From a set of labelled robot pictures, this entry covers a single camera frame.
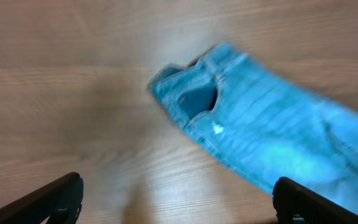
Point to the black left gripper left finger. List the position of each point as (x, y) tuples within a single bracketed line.
[(57, 202)]

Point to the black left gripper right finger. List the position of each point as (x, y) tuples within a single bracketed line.
[(295, 203)]

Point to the light blue denim jeans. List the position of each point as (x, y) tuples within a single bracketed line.
[(261, 126)]

